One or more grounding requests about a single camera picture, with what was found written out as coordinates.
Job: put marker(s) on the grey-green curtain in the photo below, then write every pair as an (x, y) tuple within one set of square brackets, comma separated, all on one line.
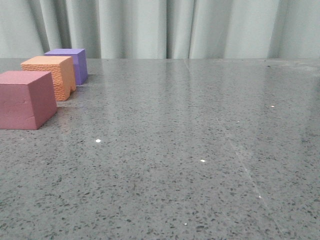
[(160, 29)]

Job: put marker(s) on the pink foam cube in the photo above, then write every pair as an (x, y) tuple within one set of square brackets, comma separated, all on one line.
[(27, 99)]

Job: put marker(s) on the purple foam cube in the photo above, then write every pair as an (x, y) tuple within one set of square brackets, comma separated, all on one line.
[(79, 61)]

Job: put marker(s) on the orange foam cube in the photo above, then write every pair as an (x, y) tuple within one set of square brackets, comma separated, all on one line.
[(62, 71)]

